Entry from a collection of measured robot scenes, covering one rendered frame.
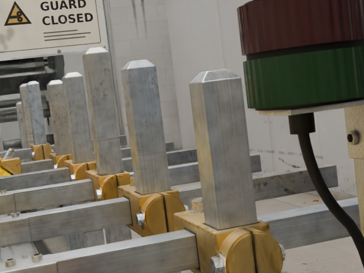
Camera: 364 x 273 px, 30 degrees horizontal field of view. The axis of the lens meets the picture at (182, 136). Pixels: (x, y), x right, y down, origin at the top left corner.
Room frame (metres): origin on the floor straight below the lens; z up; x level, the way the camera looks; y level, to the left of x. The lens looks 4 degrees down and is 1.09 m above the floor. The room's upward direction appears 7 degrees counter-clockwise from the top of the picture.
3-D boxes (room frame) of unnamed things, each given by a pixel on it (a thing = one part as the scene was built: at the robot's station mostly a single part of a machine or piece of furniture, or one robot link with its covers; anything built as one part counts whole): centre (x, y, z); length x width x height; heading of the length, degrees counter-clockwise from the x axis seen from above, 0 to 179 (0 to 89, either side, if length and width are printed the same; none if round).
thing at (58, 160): (1.55, 0.27, 0.95); 0.13 x 0.06 x 0.05; 17
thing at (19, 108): (2.48, 0.57, 0.87); 0.03 x 0.03 x 0.48; 17
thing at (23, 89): (2.24, 0.49, 0.92); 0.03 x 0.03 x 0.48; 17
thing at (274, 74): (0.32, -0.06, 1.09); 0.06 x 0.06 x 0.02
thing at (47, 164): (1.59, 0.20, 0.95); 0.36 x 0.03 x 0.03; 107
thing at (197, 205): (0.65, -0.01, 0.98); 0.02 x 0.02 x 0.01
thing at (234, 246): (0.60, -0.03, 0.95); 0.13 x 0.06 x 0.05; 17
